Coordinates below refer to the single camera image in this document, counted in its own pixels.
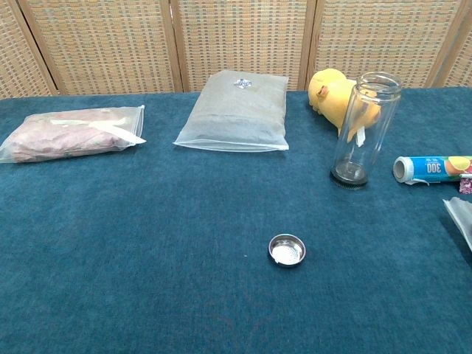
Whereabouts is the plastic food wrap box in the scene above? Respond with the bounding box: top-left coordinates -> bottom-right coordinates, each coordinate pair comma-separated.
392,155 -> 472,184

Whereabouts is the flat empty frosted bag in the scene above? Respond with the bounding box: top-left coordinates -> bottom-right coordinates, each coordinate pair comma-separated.
442,196 -> 472,254

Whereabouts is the frosted bag with grey cloth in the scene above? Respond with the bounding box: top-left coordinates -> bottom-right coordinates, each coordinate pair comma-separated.
173,71 -> 290,153

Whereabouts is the frosted bag with pink clothes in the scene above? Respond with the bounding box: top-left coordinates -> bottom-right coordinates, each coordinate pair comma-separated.
0,104 -> 147,164

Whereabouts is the woven rattan folding screen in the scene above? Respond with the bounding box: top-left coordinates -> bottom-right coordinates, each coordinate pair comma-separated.
0,0 -> 472,100

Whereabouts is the blue plush table cloth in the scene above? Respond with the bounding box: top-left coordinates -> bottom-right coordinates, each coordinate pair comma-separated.
0,86 -> 472,354

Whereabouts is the yellow plush duck toy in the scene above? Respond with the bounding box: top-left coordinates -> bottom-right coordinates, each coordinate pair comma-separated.
308,68 -> 383,139

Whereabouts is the tall clear glass cup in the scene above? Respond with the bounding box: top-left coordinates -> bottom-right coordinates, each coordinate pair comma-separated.
330,72 -> 403,191

